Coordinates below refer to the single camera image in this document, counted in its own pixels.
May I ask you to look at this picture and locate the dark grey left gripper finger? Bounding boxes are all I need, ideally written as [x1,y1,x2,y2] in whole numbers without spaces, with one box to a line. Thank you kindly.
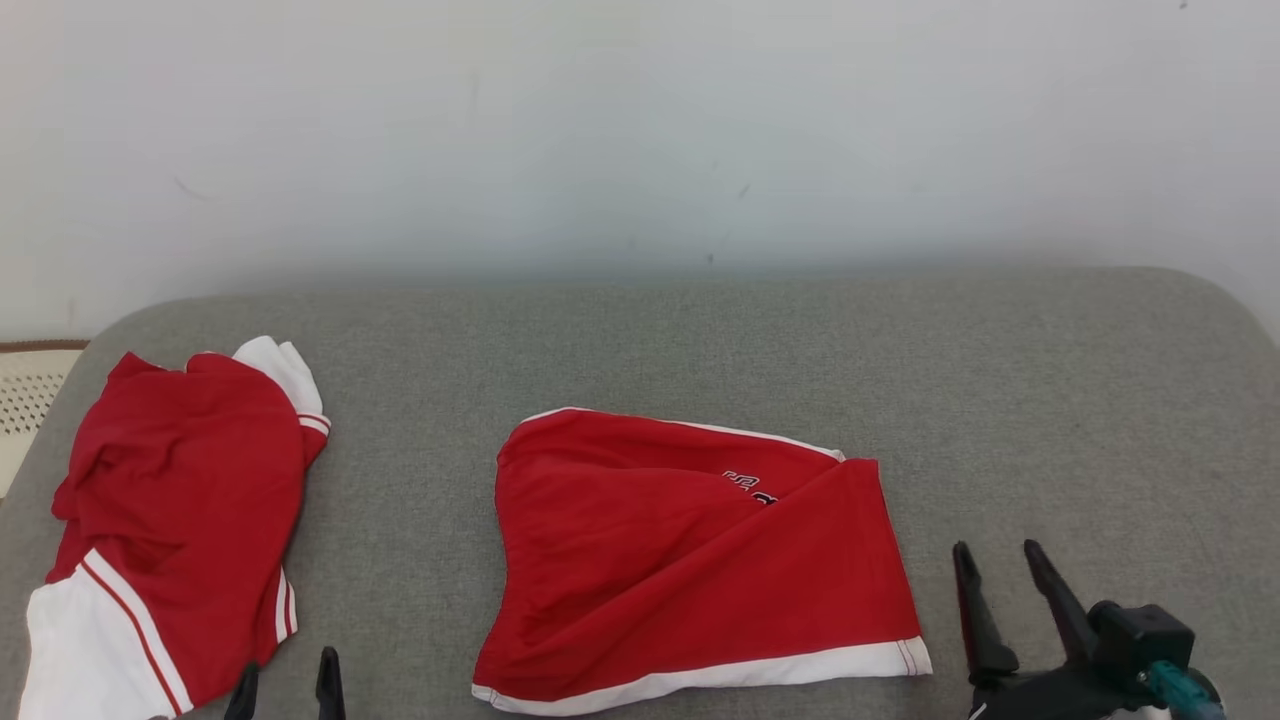
[225,662,259,720]
[316,647,346,720]

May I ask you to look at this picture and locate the red jersey with white sleeves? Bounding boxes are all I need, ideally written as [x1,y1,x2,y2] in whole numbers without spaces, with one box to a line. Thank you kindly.
[18,336,332,720]

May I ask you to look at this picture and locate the white perforated laundry basket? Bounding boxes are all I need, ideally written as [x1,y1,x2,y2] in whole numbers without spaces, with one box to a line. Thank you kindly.
[0,340,89,499]

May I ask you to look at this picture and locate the black cable with teal connector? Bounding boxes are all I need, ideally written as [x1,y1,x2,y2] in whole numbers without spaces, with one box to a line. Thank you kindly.
[1147,660,1226,720]

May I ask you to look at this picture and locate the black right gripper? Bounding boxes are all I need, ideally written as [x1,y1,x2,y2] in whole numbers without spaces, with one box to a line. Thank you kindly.
[953,540,1161,720]

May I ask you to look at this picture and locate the red shorts with white trim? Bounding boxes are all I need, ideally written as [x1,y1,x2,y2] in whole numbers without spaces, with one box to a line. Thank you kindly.
[472,407,933,717]

